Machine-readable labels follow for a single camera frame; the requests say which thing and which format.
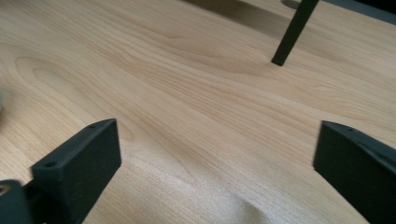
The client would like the black metal two-tier shelf rack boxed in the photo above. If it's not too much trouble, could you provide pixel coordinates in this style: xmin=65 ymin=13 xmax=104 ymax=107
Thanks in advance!
xmin=270 ymin=0 xmax=320 ymax=67

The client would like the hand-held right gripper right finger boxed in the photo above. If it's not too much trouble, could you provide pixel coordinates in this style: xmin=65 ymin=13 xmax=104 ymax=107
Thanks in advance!
xmin=313 ymin=120 xmax=396 ymax=224

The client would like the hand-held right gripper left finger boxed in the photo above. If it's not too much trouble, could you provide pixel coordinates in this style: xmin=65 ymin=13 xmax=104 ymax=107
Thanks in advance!
xmin=31 ymin=118 xmax=122 ymax=224

